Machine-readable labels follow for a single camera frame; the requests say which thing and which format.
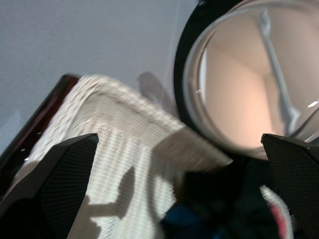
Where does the orange-red garment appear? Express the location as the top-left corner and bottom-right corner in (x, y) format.
(270, 204), (290, 239)

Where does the navy blue garment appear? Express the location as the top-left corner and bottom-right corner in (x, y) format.
(160, 159), (277, 239)

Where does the pale woven laundry basket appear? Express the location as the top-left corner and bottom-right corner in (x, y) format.
(14, 74), (297, 239)

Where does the round washing machine door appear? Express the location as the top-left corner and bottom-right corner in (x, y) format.
(173, 0), (319, 164)

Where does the dark brown stool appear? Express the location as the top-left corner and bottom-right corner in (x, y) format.
(0, 73), (81, 200)

